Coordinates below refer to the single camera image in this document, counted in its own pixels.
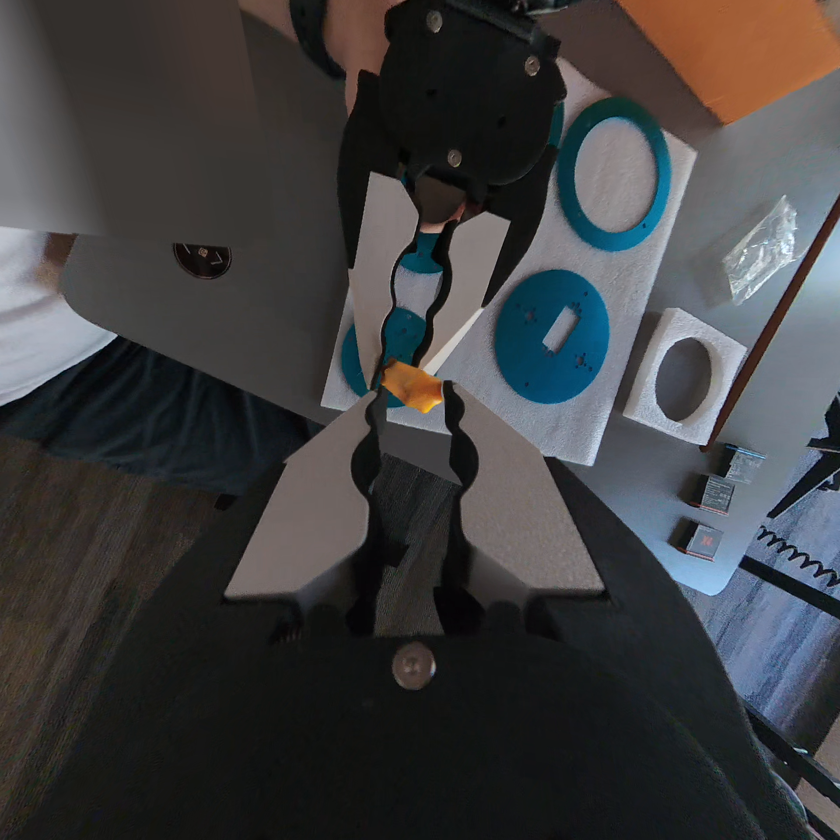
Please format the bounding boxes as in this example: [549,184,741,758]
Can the orange-brown box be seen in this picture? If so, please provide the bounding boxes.
[613,0,840,127]

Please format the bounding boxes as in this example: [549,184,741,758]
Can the thin brown wooden strip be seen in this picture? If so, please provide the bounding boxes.
[699,196,840,454]

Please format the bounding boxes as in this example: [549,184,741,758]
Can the person's left hand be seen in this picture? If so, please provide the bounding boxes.
[327,0,389,114]

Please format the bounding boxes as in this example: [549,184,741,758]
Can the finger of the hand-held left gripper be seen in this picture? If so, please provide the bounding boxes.
[346,172,424,393]
[411,217,514,374]

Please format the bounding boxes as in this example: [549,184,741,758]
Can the person's dark trousers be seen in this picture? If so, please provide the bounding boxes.
[0,338,309,496]

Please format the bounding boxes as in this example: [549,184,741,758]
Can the blue metal ring plate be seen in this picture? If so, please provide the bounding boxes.
[556,97,672,252]

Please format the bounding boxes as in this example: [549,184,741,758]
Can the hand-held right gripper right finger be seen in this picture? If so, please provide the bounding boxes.
[433,379,606,634]

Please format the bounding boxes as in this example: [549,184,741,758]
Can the yellow handled screwdriver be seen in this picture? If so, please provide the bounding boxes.
[382,357,446,414]

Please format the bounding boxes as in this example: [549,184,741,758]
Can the black wrist strap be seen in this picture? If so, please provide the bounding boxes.
[289,0,347,81]

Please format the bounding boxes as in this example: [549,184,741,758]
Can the grey desk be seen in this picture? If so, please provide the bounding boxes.
[59,0,840,597]

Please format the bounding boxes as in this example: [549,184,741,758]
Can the white foam frame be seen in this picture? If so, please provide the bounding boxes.
[622,307,749,446]

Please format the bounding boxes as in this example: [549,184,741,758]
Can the small dark box grey label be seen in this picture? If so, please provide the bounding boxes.
[689,474,736,514]

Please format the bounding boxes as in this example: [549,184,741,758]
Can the round black desk button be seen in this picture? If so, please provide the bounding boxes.
[172,243,232,280]

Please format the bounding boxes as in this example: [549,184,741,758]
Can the black coiled cable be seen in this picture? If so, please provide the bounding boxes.
[755,524,840,588]

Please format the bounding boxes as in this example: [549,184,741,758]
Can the small dark box red mark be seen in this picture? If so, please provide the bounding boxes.
[669,518,725,559]

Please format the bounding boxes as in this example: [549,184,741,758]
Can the clear plastic bag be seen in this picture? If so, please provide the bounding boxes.
[722,195,800,306]

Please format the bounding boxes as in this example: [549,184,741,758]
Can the small box with blue edge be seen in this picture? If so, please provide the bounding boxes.
[721,443,767,485]

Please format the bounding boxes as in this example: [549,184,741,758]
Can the black office stool chair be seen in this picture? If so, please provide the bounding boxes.
[766,392,840,521]

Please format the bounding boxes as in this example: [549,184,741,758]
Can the blue disc with rectangular slot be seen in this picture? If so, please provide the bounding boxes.
[494,269,611,404]

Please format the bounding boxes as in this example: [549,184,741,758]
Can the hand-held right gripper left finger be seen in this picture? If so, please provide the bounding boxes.
[224,390,396,636]

